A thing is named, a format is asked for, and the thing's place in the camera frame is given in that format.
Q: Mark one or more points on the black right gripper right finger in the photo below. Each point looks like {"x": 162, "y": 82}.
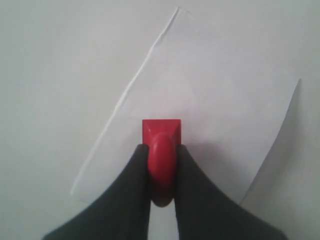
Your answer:
{"x": 204, "y": 212}

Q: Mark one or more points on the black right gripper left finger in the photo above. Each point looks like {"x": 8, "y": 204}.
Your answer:
{"x": 122, "y": 212}

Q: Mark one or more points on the red plastic stamp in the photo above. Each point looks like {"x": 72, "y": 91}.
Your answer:
{"x": 162, "y": 136}

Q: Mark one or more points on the white paper sheet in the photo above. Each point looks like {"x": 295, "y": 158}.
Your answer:
{"x": 231, "y": 101}

